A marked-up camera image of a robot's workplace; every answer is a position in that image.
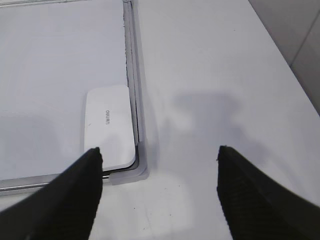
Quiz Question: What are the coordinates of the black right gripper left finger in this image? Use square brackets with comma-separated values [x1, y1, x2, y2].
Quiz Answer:
[0, 147, 103, 240]

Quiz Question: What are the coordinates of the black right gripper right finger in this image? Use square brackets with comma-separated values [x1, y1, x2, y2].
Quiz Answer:
[216, 145, 320, 240]

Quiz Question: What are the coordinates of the white whiteboard eraser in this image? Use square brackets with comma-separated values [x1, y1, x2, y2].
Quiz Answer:
[84, 85, 136, 171]

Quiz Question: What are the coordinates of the whiteboard with aluminium frame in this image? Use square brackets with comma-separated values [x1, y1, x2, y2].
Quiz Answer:
[0, 0, 149, 196]

